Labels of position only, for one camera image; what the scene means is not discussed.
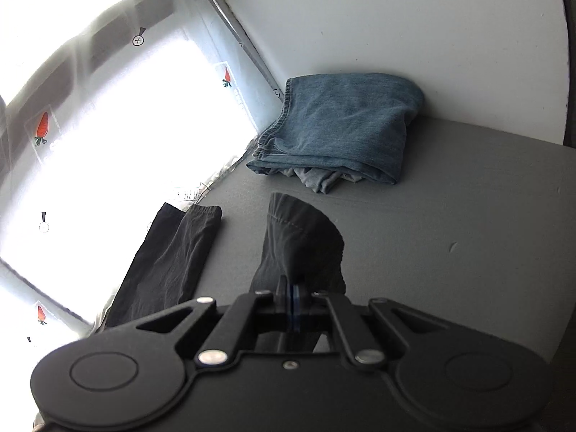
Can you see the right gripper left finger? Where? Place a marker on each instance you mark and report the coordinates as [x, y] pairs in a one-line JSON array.
[[242, 322]]

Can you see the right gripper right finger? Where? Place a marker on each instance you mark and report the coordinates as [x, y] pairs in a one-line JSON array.
[[333, 314]]

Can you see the black trousers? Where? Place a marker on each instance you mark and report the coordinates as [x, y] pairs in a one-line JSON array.
[[300, 244]]

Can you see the grey folded garment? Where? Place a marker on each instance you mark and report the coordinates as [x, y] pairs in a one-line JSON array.
[[323, 180]]

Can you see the folded blue jeans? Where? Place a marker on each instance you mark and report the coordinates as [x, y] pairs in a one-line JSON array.
[[331, 121]]

